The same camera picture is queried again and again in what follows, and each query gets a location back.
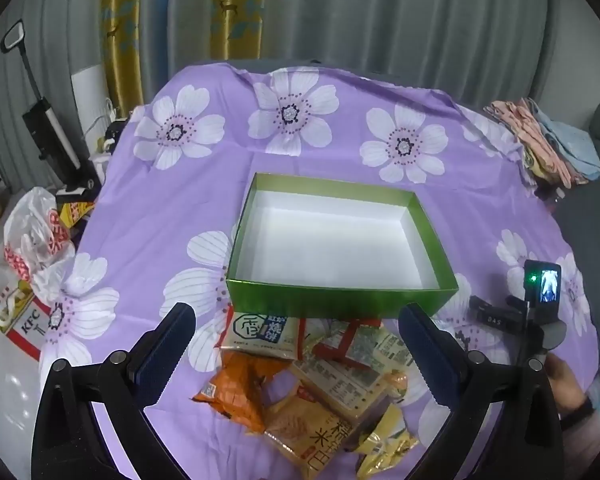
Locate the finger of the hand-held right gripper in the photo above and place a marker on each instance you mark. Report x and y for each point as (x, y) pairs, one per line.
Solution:
(477, 307)

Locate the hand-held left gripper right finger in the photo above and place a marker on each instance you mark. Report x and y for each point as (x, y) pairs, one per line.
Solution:
(432, 355)

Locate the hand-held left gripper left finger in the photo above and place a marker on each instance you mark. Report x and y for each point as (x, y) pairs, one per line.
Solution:
(162, 355)

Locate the pale green snack packet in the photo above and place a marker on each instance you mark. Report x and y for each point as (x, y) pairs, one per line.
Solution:
(392, 352)

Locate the orange snack packet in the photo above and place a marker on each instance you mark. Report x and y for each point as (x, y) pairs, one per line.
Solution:
(240, 390)

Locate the beige labelled snack packet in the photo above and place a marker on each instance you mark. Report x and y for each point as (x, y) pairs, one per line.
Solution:
(345, 385)

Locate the red white snack packet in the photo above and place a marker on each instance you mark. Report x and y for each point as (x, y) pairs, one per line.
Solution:
(340, 345)

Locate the white blue snack packet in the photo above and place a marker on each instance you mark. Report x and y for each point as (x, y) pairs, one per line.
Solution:
(260, 332)

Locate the yellow snack packet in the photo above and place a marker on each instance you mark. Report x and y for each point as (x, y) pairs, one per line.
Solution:
(385, 445)

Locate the green cardboard box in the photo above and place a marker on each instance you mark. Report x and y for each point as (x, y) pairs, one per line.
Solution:
(330, 302)

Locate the beige rice cracker packet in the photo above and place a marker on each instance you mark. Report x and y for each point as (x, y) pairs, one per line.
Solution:
(305, 435)

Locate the person's right forearm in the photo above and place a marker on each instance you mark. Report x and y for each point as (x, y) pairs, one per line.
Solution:
(587, 412)

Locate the person's right hand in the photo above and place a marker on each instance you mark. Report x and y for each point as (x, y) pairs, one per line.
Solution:
(565, 385)

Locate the pile of folded clothes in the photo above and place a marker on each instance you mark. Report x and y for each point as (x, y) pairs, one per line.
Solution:
(545, 145)

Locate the KFC paper bag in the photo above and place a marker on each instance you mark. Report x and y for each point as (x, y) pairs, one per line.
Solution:
(20, 325)

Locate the purple floral tablecloth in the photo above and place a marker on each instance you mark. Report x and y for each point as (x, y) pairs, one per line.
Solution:
(180, 200)

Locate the yellow snack bag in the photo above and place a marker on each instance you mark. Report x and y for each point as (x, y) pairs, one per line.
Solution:
(75, 212)

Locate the white plastic bag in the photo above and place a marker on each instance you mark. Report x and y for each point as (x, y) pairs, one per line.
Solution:
(30, 230)

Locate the black upright vacuum cleaner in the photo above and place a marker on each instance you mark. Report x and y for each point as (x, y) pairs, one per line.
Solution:
(45, 125)

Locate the grey and yellow curtain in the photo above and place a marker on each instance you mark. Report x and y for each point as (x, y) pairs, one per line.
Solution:
(330, 10)

